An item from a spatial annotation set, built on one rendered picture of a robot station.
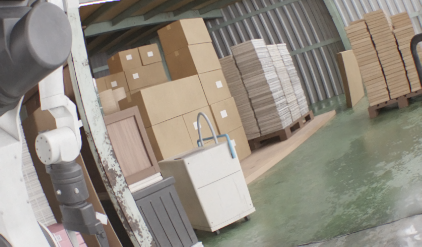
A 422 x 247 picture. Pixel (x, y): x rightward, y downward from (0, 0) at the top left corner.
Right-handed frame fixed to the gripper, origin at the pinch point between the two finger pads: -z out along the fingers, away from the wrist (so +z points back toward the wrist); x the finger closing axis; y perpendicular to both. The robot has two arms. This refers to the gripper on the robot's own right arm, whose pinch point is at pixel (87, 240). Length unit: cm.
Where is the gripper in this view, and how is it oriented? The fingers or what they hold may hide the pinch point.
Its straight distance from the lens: 92.0
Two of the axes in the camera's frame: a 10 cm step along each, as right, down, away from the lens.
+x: -9.1, 1.0, 4.1
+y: -3.9, 1.6, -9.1
